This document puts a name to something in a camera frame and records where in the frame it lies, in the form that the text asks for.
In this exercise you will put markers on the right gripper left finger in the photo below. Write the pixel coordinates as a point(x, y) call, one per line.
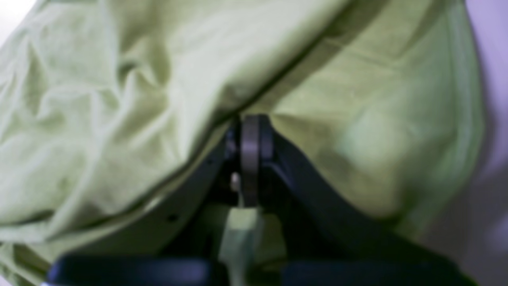
point(183, 240)

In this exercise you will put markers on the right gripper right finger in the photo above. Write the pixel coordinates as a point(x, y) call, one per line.
point(329, 242)

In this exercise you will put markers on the green t-shirt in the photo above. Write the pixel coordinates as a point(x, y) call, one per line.
point(106, 104)

